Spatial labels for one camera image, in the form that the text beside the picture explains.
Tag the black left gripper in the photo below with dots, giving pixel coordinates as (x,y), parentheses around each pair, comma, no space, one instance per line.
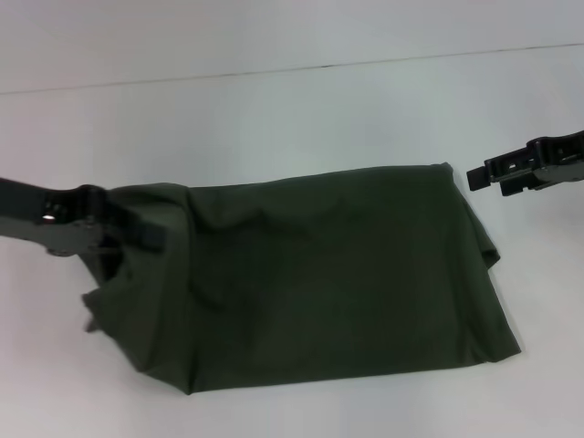
(50,219)

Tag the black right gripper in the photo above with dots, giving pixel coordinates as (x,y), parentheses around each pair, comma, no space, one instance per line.
(568,157)

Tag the dark green FREE T-shirt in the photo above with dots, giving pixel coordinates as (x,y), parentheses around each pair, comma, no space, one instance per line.
(319,274)

